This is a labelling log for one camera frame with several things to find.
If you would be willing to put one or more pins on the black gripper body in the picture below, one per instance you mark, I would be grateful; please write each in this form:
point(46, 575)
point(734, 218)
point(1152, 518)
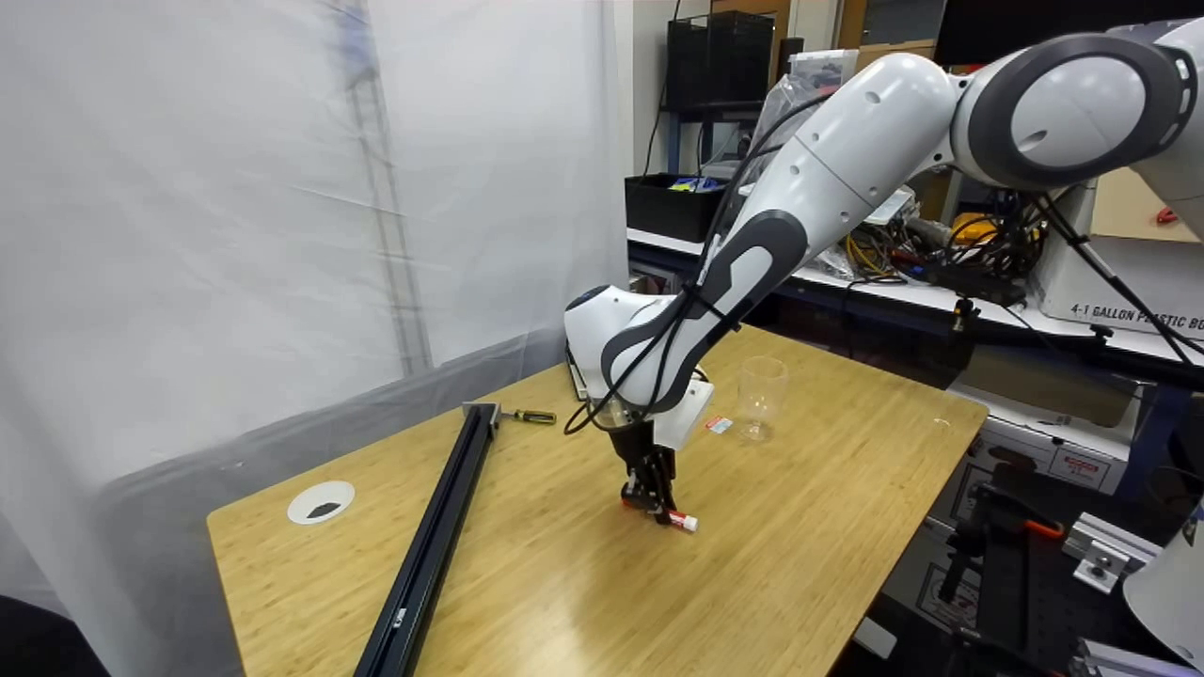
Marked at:
point(647, 456)

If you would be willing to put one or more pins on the red marker with white label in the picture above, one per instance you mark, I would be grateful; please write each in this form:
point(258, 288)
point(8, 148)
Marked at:
point(685, 519)

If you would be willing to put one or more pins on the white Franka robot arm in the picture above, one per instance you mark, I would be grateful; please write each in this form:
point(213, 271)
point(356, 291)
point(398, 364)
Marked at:
point(851, 152)

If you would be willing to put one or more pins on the clear plastic stemless glass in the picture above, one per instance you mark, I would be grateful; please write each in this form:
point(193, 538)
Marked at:
point(761, 400)

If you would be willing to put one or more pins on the small metal clip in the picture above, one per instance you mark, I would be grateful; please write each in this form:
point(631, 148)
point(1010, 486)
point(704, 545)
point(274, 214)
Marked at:
point(529, 416)

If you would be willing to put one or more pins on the black storage bin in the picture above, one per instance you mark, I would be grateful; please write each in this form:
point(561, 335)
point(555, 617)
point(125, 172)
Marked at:
point(673, 209)

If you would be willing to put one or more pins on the white round table grommet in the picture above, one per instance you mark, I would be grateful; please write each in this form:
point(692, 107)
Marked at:
point(322, 500)

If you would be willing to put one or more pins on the white workbench shelf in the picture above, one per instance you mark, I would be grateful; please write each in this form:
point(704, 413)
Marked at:
point(927, 303)

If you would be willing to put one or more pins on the black perforated breadboard table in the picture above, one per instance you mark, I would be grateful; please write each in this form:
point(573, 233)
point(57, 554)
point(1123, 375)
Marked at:
point(1003, 626)

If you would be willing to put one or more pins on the metal truss behind curtain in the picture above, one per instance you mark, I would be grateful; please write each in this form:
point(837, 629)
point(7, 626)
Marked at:
point(382, 191)

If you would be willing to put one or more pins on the black computer monitor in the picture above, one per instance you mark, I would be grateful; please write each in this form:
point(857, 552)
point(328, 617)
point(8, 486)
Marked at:
point(719, 60)

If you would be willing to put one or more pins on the white translucent curtain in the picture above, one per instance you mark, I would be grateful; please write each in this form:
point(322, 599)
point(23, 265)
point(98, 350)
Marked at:
point(229, 228)

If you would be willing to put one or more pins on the white printed carton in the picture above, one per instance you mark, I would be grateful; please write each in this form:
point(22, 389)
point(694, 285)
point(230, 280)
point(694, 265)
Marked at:
point(1117, 295)

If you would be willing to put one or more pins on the brown cardboard box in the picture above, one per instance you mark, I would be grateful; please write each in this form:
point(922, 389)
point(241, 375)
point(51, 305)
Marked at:
point(1149, 209)

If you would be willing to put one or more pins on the white wrist camera block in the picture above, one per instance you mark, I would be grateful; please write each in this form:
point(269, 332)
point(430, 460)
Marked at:
point(685, 413)

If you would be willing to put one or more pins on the long black metal rail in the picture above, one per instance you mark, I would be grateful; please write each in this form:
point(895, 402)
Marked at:
point(436, 538)

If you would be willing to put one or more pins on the black camera stand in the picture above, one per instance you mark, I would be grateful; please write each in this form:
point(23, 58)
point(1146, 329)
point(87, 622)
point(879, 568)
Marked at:
point(990, 565)

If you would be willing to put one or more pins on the silver metal angle bracket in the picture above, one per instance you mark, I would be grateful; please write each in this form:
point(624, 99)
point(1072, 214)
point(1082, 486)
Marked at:
point(1117, 552)

